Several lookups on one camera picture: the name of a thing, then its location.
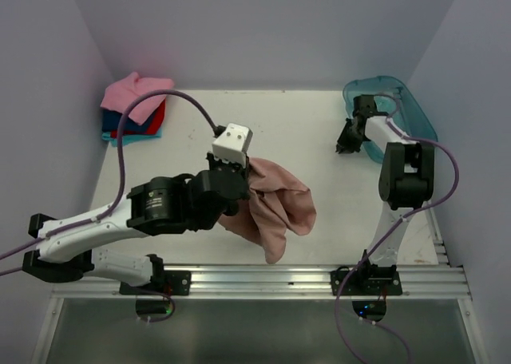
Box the dusty pink printed t-shirt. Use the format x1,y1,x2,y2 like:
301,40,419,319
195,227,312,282
219,158,317,264

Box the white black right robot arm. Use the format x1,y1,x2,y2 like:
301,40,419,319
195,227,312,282
336,94,434,295

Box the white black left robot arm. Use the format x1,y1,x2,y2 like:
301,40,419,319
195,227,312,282
22,153,249,295

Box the teal plastic bin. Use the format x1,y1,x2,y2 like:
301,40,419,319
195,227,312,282
343,75,438,165

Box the folded red t-shirt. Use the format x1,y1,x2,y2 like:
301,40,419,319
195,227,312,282
109,99,167,139

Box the folded teal t-shirt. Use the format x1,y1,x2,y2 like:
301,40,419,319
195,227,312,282
101,129,162,148

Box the folded navy blue t-shirt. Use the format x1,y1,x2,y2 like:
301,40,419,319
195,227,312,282
101,100,165,134

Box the folded pink t-shirt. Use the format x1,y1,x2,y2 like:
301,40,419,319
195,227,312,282
100,72,175,125

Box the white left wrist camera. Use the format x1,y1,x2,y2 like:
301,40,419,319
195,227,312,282
212,123,253,168

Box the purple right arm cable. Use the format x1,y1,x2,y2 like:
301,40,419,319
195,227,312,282
333,92,461,364

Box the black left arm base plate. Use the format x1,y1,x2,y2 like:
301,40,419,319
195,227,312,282
119,270,192,296

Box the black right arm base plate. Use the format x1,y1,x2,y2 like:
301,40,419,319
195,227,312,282
330,250,403,296

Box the aluminium mounting rail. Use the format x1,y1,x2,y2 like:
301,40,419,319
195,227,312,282
50,239,472,301

